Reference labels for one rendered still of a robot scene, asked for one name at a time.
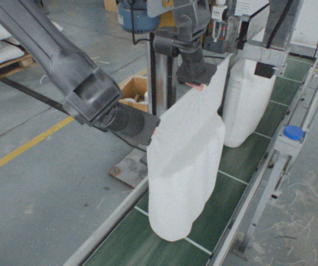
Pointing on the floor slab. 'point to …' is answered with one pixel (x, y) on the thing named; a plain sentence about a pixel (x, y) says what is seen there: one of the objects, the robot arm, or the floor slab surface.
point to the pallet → (26, 59)
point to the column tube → (160, 80)
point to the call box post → (264, 198)
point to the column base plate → (132, 167)
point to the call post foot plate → (241, 251)
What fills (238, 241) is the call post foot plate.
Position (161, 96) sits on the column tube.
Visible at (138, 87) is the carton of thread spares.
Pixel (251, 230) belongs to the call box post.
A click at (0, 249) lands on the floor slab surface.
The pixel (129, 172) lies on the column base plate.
